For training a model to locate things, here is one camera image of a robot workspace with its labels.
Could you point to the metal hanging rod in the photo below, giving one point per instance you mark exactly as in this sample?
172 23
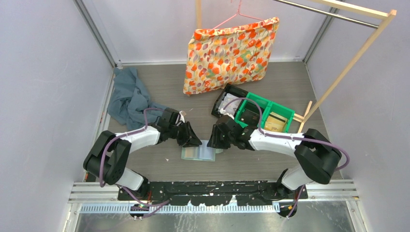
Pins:
332 15

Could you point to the black VIP card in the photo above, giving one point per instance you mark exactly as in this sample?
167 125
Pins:
250 117

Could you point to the gold VIP card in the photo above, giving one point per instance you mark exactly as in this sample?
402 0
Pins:
275 123

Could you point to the green bin with black card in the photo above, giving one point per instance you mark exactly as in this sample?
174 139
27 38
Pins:
262 102

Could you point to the pink wire hanger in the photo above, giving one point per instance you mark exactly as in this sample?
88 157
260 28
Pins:
238 13

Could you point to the wooden clothes rack frame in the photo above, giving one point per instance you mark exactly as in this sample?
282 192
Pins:
309 53

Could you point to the green bin with gold card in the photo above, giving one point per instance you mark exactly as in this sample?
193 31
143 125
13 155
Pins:
280 110

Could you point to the white patterned cards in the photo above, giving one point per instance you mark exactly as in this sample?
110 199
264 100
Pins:
229 102

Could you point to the blue grey cloth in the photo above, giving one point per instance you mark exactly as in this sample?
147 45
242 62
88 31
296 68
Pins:
130 103

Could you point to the black plastic bin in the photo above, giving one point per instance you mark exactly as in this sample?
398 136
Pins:
236 91

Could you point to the aluminium rail frame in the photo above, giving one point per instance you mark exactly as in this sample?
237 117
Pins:
93 199

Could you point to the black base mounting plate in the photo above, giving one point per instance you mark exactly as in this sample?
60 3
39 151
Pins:
210 193

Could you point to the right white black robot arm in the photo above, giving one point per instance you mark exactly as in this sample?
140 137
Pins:
317 157

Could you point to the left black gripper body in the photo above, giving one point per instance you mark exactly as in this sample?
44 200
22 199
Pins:
174 133

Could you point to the floral orange pillow bag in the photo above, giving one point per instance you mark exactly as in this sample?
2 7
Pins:
237 55

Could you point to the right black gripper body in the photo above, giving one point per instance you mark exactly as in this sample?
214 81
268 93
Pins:
231 138

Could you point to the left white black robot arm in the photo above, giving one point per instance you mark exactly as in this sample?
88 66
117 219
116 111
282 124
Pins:
108 157

